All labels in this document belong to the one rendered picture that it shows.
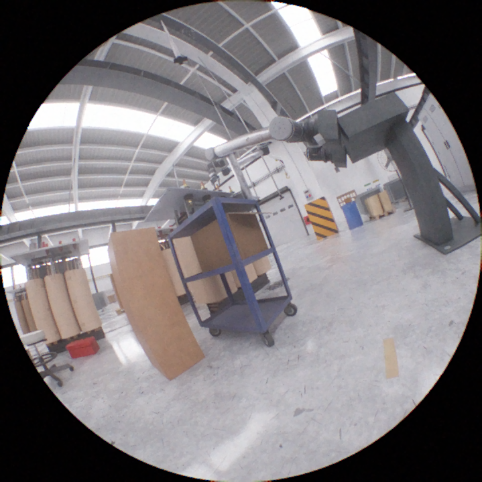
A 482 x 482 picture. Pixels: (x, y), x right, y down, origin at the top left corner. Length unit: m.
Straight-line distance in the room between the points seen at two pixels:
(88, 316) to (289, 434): 2.75
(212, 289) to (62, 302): 2.36
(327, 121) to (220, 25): 8.97
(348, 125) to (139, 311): 1.89
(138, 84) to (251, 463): 5.00
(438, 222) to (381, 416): 1.45
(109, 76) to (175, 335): 4.58
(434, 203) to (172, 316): 2.11
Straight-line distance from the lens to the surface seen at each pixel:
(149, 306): 0.98
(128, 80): 4.50
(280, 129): 1.28
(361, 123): 1.50
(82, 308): 2.90
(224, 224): 0.83
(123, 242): 1.00
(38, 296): 3.12
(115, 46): 9.70
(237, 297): 2.00
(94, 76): 4.53
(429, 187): 1.68
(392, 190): 10.02
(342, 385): 0.70
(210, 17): 9.79
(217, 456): 0.68
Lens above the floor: 0.57
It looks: 4 degrees up
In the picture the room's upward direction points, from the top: 20 degrees counter-clockwise
